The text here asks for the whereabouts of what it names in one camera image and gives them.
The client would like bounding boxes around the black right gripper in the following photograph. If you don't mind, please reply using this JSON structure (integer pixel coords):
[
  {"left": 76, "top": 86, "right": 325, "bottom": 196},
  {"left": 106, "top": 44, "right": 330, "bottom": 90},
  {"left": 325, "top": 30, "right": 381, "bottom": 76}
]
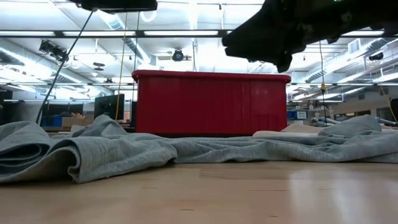
[{"left": 221, "top": 0, "right": 398, "bottom": 74}]

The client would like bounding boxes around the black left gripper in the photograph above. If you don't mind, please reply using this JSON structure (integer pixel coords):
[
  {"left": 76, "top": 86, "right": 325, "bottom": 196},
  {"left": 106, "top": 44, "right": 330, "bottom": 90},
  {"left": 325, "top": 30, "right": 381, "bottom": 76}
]
[{"left": 68, "top": 0, "right": 159, "bottom": 14}]

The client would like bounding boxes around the grey t-shirt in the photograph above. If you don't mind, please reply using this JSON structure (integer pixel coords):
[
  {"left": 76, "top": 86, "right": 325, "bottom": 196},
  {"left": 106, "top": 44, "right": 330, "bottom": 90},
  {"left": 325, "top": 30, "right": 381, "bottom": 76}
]
[{"left": 0, "top": 113, "right": 398, "bottom": 185}]

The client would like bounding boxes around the red plastic laundry bin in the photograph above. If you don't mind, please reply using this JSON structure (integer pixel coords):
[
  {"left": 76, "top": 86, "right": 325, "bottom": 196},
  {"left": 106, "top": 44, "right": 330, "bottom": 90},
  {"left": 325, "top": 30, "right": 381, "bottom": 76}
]
[{"left": 131, "top": 69, "right": 292, "bottom": 138}]

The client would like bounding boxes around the beige canvas tote bag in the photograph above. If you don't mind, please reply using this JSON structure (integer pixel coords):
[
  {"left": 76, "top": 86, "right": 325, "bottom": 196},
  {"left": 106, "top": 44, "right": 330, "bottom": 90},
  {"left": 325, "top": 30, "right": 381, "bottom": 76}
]
[{"left": 252, "top": 123, "right": 398, "bottom": 138}]

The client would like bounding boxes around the black computer monitor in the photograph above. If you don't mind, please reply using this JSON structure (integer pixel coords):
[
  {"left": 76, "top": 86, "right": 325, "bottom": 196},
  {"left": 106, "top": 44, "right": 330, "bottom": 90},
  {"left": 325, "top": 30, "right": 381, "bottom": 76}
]
[{"left": 93, "top": 93, "right": 126, "bottom": 121}]

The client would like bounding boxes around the brown cardboard box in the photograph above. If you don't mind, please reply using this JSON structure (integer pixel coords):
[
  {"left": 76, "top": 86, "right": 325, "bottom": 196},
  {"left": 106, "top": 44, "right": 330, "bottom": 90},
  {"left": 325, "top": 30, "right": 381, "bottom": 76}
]
[{"left": 61, "top": 111, "right": 95, "bottom": 128}]

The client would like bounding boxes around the black ceiling light rail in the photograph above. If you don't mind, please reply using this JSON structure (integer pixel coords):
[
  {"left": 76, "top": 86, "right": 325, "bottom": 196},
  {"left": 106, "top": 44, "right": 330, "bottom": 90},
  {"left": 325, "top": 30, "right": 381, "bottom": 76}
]
[{"left": 0, "top": 29, "right": 398, "bottom": 39}]

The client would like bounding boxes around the white hanging cable loop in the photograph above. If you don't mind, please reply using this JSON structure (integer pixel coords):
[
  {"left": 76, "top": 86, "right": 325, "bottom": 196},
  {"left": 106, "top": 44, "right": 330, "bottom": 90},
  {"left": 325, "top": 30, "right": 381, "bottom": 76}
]
[{"left": 139, "top": 9, "right": 158, "bottom": 23}]

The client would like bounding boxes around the yellow hanging cord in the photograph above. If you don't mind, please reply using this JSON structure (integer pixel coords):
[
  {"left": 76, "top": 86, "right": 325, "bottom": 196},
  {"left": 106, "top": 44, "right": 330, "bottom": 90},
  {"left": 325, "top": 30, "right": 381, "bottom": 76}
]
[{"left": 113, "top": 12, "right": 130, "bottom": 122}]

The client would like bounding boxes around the yellow cord with connector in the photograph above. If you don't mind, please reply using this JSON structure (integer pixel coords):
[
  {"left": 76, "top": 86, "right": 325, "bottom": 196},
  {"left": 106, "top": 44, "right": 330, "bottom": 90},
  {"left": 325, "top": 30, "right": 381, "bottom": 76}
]
[{"left": 317, "top": 40, "right": 327, "bottom": 125}]

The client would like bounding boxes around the black ceiling camera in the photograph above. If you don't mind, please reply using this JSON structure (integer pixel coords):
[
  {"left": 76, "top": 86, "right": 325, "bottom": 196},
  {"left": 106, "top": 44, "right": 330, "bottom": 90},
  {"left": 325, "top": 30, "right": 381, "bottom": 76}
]
[{"left": 38, "top": 39, "right": 70, "bottom": 63}]

